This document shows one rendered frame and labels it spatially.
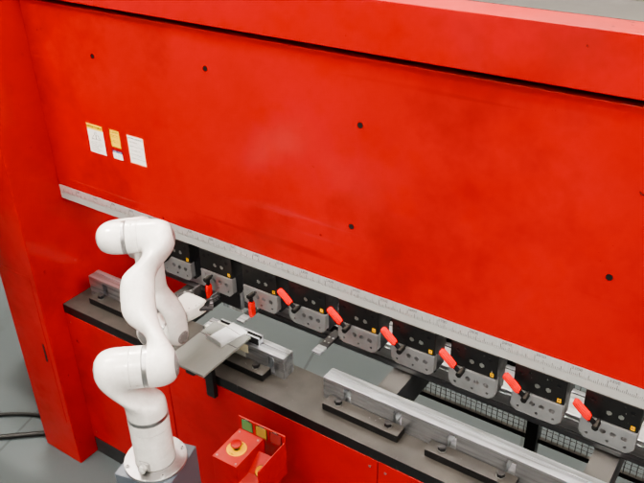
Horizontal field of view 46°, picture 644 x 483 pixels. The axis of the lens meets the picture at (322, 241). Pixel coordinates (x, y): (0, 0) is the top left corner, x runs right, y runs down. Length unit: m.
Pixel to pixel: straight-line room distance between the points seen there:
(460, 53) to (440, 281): 0.67
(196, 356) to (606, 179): 1.58
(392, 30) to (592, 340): 0.95
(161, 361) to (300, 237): 0.61
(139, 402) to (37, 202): 1.22
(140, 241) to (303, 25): 0.77
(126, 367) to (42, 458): 1.93
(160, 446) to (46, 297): 1.23
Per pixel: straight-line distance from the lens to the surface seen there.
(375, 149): 2.13
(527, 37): 1.83
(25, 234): 3.23
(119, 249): 2.30
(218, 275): 2.77
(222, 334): 2.90
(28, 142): 3.14
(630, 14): 1.91
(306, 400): 2.78
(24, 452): 4.12
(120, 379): 2.18
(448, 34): 1.90
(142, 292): 2.23
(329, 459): 2.78
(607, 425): 2.26
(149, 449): 2.36
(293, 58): 2.19
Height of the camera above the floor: 2.74
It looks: 31 degrees down
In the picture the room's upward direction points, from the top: 1 degrees counter-clockwise
